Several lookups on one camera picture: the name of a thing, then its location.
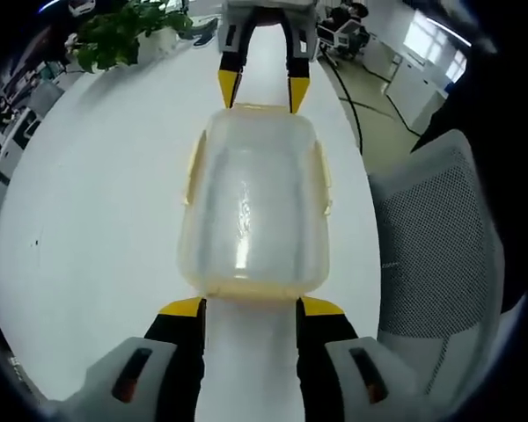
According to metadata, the green potted plant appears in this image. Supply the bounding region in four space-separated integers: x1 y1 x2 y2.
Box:
65 0 194 74

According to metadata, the grey mesh office chair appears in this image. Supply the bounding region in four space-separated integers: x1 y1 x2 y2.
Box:
367 129 528 422

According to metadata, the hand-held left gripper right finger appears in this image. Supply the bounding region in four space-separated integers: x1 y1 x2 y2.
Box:
296 295 428 422

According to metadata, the white office chair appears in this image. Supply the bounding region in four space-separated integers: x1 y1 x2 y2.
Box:
319 19 367 61

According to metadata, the dark object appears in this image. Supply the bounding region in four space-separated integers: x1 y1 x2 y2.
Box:
191 20 217 47

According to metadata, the white cabinet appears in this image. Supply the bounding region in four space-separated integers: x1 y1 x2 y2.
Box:
385 47 451 134

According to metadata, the white plant pot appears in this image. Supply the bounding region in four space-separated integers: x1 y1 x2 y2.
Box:
136 26 180 62

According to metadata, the black floor cable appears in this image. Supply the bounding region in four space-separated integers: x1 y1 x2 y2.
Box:
332 56 367 150

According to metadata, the clear container with plastic buckles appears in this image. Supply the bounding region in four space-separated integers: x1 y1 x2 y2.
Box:
177 101 335 305

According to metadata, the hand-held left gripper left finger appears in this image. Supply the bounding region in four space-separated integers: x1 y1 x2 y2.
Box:
48 296 208 422

